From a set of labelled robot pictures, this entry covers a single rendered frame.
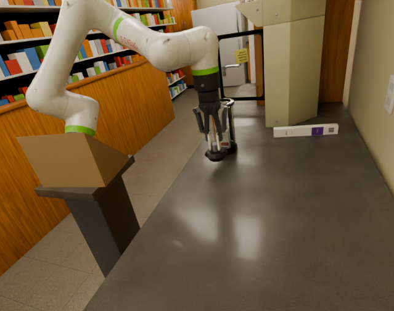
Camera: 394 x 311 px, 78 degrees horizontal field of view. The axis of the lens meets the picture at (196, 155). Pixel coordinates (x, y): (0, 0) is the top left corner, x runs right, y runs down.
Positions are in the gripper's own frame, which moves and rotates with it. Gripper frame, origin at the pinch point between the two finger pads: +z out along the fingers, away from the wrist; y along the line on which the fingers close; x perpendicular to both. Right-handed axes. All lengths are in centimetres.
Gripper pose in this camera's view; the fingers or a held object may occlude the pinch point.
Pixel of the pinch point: (214, 140)
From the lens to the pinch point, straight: 95.0
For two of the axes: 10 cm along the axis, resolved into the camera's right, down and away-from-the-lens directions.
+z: 1.5, 8.7, 4.7
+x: -3.2, 4.9, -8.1
